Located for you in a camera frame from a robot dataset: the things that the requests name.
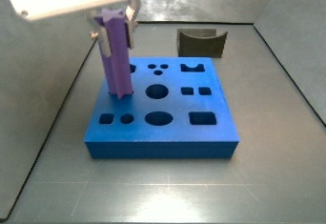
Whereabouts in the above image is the blue shape-sorter block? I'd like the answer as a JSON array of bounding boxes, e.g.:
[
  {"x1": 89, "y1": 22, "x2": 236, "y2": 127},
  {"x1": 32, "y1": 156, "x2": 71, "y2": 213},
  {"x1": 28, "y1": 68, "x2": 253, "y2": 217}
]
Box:
[{"x1": 85, "y1": 57, "x2": 240, "y2": 158}]

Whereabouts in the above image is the black curved fixture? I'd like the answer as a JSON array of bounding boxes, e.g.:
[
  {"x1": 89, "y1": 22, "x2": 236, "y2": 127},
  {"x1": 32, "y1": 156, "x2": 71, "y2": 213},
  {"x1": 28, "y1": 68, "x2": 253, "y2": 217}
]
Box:
[{"x1": 177, "y1": 29, "x2": 229, "y2": 58}]

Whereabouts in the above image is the purple star-profile bar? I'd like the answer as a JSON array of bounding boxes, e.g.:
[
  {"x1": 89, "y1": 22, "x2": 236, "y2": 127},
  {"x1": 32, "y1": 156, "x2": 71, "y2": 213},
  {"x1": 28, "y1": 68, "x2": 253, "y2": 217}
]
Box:
[{"x1": 95, "y1": 9, "x2": 133, "y2": 99}]

